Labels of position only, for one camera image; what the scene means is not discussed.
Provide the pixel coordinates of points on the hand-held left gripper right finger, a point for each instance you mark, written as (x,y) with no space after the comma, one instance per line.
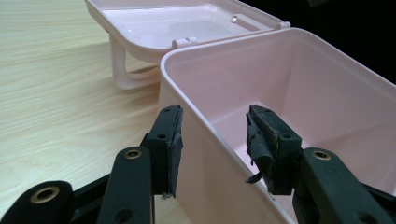
(272,146)

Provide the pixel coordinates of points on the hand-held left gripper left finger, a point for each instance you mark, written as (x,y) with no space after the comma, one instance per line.
(166,149)

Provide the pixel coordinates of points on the pink plastic storage box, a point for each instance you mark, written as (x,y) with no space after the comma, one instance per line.
(280,81)

